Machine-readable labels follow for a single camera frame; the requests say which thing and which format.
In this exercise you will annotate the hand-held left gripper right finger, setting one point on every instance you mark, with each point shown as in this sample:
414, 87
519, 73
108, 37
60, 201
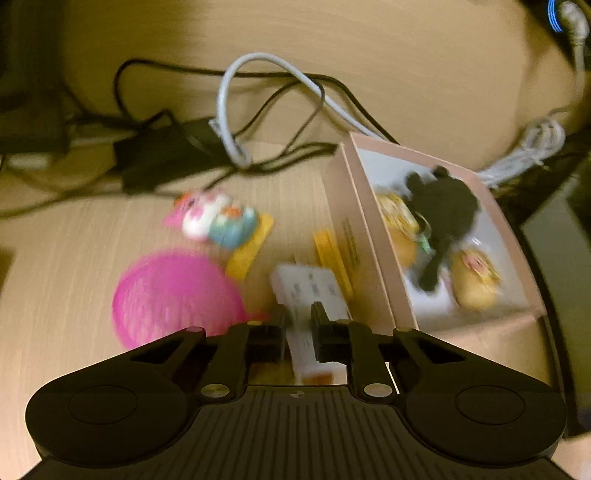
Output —
318, 334

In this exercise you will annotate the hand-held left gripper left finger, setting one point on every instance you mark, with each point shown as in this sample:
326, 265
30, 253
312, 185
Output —
277, 334

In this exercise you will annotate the white label bread packet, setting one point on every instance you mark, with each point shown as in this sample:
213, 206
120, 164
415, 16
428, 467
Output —
304, 286

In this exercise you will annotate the pink cardboard box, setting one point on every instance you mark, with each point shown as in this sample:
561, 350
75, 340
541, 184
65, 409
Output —
369, 286

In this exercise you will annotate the yellow toy brick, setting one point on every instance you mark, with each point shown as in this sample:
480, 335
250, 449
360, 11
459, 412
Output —
330, 258
249, 254

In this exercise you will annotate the pink plastic strainer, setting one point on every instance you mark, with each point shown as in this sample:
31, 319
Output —
171, 295

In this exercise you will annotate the teal globe ball toy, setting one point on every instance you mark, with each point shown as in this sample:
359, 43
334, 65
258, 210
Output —
235, 228

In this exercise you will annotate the pink pig toy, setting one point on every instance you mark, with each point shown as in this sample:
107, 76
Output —
194, 217

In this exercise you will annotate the clear bread packet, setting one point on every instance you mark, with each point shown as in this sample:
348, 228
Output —
397, 240
473, 281

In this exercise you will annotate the black plush toy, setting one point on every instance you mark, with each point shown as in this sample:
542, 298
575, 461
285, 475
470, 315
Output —
448, 203

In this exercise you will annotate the black power adapter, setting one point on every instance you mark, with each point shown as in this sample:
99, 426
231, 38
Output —
157, 157

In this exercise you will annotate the grey computer tower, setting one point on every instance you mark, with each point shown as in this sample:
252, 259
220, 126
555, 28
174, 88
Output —
554, 240

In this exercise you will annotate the white power strip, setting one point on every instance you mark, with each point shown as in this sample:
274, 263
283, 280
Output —
27, 161

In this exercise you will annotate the dark equipment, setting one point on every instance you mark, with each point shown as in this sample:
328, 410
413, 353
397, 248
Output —
27, 69

